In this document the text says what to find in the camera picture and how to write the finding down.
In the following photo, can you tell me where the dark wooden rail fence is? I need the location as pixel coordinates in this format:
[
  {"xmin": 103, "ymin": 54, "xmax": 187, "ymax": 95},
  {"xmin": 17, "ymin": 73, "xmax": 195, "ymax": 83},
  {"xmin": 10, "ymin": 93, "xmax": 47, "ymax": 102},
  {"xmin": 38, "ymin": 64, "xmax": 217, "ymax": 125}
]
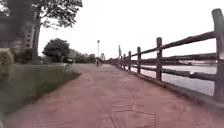
[{"xmin": 106, "ymin": 8, "xmax": 224, "ymax": 98}]

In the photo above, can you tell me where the large tree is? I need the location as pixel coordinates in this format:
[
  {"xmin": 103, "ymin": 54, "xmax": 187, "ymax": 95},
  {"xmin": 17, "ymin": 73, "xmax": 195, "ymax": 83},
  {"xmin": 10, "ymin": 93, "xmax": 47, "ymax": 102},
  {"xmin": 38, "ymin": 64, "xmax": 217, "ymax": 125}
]
[{"xmin": 0, "ymin": 0, "xmax": 84, "ymax": 64}]

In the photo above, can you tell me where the grass strip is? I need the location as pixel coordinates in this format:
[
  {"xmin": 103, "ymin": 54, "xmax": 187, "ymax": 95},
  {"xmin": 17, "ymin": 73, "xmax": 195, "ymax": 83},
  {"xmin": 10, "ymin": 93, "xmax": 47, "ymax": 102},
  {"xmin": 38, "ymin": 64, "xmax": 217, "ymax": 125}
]
[{"xmin": 0, "ymin": 63, "xmax": 82, "ymax": 114}]

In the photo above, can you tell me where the concrete kerb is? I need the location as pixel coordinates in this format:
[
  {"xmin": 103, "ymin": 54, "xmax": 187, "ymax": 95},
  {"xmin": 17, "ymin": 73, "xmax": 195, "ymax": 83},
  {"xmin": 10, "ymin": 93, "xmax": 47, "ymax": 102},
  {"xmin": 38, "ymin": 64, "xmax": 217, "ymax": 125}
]
[{"xmin": 114, "ymin": 65, "xmax": 224, "ymax": 111}]

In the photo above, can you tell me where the lamp post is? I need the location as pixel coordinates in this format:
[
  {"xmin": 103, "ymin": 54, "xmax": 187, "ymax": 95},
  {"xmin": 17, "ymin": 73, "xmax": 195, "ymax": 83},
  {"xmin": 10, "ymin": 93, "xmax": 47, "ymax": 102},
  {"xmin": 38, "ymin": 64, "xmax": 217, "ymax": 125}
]
[{"xmin": 96, "ymin": 39, "xmax": 101, "ymax": 64}]

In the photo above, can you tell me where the green hedge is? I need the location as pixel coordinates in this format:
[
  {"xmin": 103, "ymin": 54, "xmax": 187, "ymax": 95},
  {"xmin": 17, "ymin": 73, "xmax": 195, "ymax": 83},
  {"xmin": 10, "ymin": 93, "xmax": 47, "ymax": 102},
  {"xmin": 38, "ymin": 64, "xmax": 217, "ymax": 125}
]
[{"xmin": 0, "ymin": 47, "xmax": 15, "ymax": 80}]

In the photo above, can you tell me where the tall apartment building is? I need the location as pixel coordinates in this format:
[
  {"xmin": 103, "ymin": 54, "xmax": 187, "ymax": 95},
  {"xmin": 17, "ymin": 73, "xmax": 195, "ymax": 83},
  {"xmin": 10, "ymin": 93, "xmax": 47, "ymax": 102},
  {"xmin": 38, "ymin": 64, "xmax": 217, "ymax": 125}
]
[{"xmin": 0, "ymin": 14, "xmax": 36, "ymax": 54}]

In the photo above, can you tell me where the grey water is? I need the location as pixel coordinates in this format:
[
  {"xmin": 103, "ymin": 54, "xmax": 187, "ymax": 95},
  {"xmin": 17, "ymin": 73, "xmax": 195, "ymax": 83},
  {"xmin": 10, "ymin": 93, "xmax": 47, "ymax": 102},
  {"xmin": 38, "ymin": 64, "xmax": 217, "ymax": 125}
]
[{"xmin": 128, "ymin": 63, "xmax": 220, "ymax": 97}]

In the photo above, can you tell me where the red stone paved path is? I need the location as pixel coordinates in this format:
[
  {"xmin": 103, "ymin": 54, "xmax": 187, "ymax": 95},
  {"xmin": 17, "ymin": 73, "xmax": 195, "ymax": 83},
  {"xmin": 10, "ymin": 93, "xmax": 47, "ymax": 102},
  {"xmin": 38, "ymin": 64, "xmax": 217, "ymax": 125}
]
[{"xmin": 3, "ymin": 63, "xmax": 224, "ymax": 128}]

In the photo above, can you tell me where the round bushy tree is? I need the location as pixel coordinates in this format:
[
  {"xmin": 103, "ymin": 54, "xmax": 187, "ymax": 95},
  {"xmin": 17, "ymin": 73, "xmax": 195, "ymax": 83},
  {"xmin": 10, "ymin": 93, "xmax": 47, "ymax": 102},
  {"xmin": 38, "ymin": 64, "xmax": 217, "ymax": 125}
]
[{"xmin": 41, "ymin": 37, "xmax": 71, "ymax": 64}]

